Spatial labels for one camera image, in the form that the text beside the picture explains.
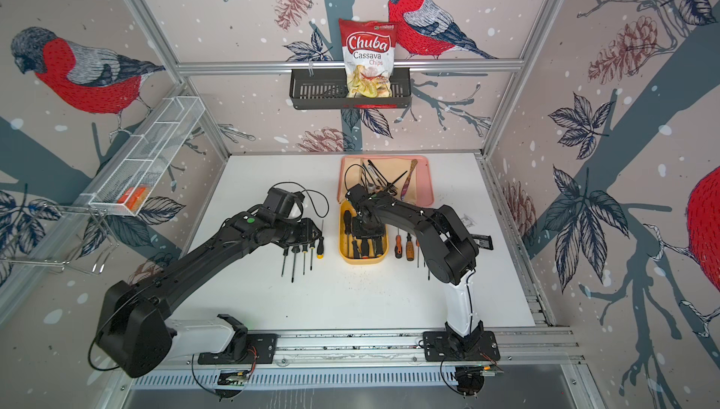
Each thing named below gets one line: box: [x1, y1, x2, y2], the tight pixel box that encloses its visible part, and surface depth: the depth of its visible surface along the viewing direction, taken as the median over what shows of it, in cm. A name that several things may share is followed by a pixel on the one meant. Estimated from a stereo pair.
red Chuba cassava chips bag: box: [338, 18, 399, 99], surface depth 85 cm
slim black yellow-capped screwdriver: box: [316, 236, 325, 260], surface depth 92 cm
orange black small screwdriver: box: [394, 227, 404, 259], surface depth 93 cm
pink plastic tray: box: [337, 155, 435, 205], surface depth 116 cm
